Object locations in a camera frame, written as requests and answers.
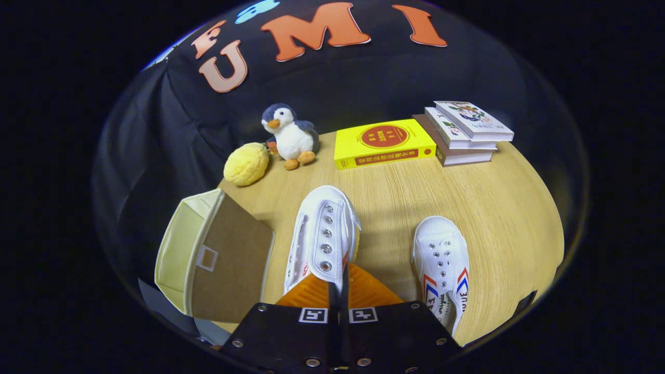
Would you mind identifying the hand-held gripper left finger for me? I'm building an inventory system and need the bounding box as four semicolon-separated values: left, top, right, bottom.
221;275;341;374

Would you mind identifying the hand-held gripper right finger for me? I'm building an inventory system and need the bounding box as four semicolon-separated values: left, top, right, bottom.
340;262;463;374

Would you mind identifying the yellow book with red circle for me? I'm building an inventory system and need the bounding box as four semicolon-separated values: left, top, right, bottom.
334;118;437;170

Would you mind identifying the white canvas shoe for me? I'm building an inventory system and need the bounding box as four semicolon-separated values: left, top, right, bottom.
412;216;471;337
283;185;362;298

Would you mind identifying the penguin plush toy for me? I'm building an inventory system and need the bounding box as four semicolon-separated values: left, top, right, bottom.
261;103;321;171

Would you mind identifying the beige fabric storage box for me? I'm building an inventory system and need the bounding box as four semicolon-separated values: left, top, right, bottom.
154;188;275;324

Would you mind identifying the white book with illustrated cover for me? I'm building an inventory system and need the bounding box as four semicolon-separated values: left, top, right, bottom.
434;100;515;142

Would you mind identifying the brown book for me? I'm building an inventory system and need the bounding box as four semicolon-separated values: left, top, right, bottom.
412;113;494;167

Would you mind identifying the yellow round plush toy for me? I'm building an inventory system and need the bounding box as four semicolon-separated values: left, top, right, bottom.
223;142;271;187

